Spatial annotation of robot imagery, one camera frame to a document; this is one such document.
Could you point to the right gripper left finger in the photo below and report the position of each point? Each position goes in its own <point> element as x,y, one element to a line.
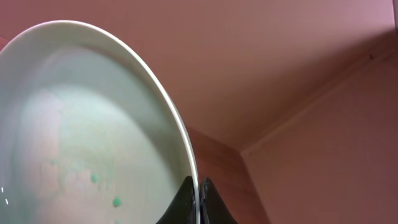
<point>182,209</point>

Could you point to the white plate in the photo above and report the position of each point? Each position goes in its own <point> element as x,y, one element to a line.
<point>88,133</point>

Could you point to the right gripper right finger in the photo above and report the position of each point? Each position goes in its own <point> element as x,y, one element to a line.
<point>212,207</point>

